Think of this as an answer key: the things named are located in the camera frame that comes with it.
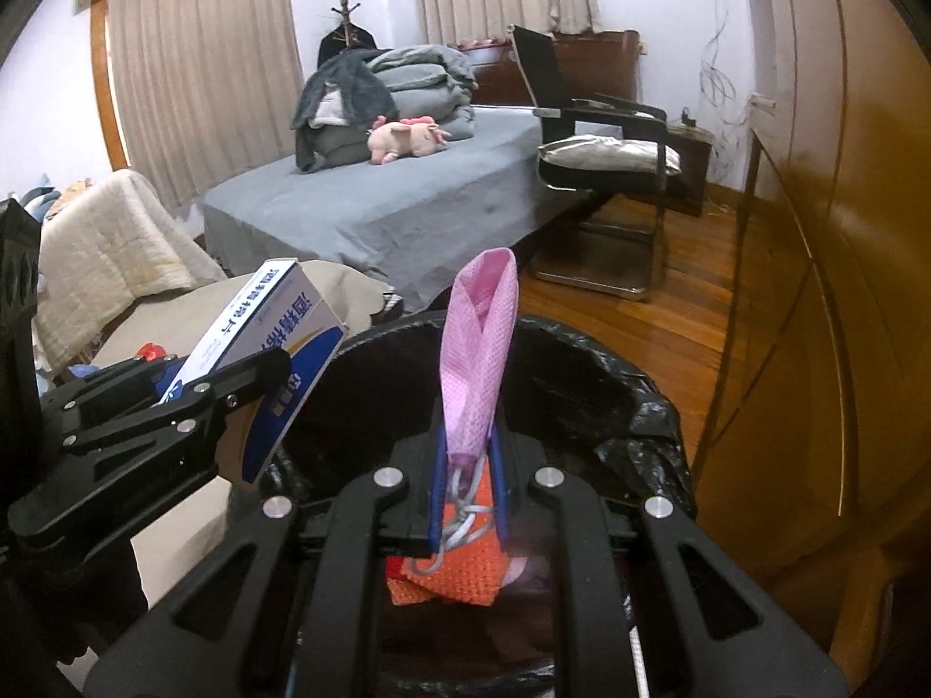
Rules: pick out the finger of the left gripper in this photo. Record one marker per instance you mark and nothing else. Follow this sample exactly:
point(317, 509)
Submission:
point(148, 377)
point(73, 426)

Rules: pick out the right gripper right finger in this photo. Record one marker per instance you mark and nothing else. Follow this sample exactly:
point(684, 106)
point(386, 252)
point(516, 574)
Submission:
point(655, 581)

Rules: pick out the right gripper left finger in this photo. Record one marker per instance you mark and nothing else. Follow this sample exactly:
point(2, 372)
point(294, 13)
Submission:
point(289, 603)

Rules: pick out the red plastic bag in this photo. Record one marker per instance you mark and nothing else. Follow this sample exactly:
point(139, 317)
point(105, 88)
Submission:
point(150, 352)

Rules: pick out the white blue mask box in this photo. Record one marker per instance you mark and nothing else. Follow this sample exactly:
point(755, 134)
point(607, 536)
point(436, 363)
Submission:
point(279, 324)

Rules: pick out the orange mesh cloth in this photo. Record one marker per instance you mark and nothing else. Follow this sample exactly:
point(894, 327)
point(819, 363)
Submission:
point(474, 573)

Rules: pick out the black lined trash bin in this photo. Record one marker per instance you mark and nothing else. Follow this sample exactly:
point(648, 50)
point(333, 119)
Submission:
point(580, 435)

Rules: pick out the beige tablecloth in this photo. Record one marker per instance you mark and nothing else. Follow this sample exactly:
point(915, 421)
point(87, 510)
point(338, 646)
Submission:
point(170, 548)

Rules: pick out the beige quilted blanket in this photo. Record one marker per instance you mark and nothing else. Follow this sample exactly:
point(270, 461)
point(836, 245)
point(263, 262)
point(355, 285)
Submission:
point(111, 246)

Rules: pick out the wooden wardrobe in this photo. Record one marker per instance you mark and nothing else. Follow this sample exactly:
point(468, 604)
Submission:
point(813, 468)

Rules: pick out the blue white scalloped blanket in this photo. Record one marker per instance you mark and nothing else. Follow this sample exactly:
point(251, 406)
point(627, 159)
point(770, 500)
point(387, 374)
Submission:
point(40, 198)

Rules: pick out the left beige curtain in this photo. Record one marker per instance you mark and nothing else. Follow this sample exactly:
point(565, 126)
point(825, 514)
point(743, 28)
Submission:
point(205, 89)

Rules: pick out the bed with grey sheet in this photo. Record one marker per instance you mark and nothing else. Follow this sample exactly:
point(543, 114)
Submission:
point(413, 223)

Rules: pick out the dark grey fleece jacket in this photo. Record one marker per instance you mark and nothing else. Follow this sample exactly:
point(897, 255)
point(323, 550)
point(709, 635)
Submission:
point(336, 110)

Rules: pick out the pink plush pig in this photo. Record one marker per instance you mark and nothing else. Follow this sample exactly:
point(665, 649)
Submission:
point(390, 140)

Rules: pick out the folded grey duvet pile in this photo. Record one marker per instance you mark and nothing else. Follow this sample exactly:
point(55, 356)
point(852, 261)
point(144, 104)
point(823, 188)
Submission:
point(430, 80)

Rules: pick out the wooden coat stand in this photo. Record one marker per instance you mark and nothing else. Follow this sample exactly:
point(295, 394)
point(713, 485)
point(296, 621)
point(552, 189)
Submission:
point(345, 36)

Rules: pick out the dark wooden nightstand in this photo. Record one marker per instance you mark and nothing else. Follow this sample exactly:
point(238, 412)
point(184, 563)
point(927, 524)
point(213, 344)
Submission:
point(686, 189)

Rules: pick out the silver chair cushion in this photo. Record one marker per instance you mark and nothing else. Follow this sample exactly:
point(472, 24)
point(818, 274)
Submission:
point(595, 153)

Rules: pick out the black cantilever chair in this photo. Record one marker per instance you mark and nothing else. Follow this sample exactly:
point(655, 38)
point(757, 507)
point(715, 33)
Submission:
point(615, 244)

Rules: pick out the dark wooden headboard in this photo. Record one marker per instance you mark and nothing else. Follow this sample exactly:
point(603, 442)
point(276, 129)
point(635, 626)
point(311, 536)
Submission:
point(603, 63)

